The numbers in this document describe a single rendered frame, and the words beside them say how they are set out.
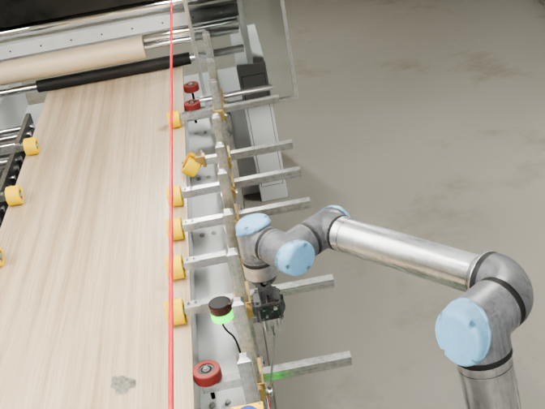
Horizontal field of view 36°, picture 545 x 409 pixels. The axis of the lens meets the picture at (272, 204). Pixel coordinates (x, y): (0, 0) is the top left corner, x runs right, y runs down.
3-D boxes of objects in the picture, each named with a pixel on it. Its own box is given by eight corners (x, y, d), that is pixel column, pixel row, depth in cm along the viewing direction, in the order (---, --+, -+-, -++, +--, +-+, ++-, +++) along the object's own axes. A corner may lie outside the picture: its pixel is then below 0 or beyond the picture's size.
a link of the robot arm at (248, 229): (251, 234, 205) (225, 221, 212) (259, 275, 211) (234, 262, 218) (279, 217, 210) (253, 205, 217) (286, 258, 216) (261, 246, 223)
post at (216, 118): (240, 214, 356) (219, 111, 332) (241, 218, 352) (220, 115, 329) (232, 216, 355) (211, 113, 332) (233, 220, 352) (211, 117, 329)
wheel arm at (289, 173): (300, 172, 325) (299, 164, 323) (302, 176, 322) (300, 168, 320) (173, 196, 324) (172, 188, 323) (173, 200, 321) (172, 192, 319)
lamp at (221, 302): (243, 355, 235) (229, 294, 224) (245, 368, 230) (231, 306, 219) (223, 359, 235) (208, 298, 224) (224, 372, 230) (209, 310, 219)
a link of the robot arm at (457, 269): (556, 256, 166) (323, 195, 217) (520, 287, 160) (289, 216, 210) (561, 305, 171) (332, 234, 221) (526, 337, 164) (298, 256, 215)
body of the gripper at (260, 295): (256, 325, 221) (249, 287, 215) (254, 305, 229) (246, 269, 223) (285, 319, 221) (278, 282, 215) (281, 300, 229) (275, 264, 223)
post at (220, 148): (245, 247, 334) (223, 139, 311) (246, 252, 331) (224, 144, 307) (237, 249, 334) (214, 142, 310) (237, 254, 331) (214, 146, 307)
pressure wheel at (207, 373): (226, 385, 246) (218, 355, 240) (227, 404, 239) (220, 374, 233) (199, 390, 246) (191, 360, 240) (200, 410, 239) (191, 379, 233)
